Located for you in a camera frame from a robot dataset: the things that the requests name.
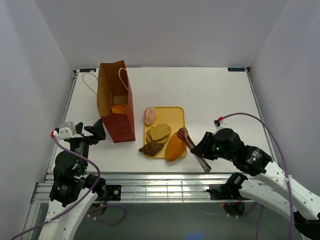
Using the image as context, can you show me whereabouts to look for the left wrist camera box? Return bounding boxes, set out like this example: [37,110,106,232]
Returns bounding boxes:
[51,121,83,140]

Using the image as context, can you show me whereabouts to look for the purple cable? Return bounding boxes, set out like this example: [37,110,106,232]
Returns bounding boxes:
[9,137,127,240]
[222,112,295,240]

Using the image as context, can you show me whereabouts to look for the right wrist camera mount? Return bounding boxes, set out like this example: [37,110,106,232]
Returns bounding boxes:
[213,116,228,132]

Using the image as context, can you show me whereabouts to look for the seeded bread slice top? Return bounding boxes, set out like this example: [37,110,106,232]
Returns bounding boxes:
[149,123,172,141]

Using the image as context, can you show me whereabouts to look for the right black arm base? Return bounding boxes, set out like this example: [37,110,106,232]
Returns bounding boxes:
[206,172,248,201]

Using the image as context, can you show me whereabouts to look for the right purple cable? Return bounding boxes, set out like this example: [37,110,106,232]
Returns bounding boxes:
[222,112,295,240]

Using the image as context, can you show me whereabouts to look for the seeded bread slice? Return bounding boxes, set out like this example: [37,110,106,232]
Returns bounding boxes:
[146,130,169,144]
[149,123,172,141]

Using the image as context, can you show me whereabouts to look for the yellow plastic tray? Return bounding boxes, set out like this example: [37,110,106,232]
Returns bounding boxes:
[143,106,186,159]

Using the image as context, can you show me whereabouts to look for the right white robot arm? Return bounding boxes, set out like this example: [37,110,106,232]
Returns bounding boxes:
[191,128,320,240]

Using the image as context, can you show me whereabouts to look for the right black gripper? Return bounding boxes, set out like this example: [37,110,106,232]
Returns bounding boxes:
[190,131,234,162]

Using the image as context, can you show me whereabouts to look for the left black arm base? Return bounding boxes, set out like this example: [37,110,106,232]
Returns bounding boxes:
[93,177,122,202]

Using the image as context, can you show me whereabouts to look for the brown chocolate croissant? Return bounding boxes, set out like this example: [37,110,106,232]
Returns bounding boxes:
[138,141,165,157]

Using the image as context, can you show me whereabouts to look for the metal serving tongs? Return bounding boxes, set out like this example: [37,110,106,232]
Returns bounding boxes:
[177,127,212,174]

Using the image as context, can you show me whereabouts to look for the pink sugared bread roll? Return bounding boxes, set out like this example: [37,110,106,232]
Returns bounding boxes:
[143,106,157,126]

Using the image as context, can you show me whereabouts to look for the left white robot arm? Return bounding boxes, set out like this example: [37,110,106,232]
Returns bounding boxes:
[38,119,106,240]

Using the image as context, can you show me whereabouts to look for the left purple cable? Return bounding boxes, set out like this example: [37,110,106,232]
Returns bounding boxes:
[9,137,127,240]

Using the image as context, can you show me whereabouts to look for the aluminium frame rail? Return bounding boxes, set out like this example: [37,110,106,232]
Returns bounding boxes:
[31,172,301,204]

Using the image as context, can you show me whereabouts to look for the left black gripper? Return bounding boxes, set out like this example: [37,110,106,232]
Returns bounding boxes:
[72,117,106,174]

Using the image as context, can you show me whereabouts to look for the seeded bread slice bottom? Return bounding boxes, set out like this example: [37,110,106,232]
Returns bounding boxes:
[146,130,169,144]

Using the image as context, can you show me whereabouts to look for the orange oval bread loaf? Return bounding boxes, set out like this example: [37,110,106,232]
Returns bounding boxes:
[165,132,187,162]

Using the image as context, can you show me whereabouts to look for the red paper bag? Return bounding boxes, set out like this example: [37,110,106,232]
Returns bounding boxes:
[92,60,136,143]

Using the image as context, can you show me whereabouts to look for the flower shaped golden bread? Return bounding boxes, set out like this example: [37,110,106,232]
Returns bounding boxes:
[111,103,128,115]

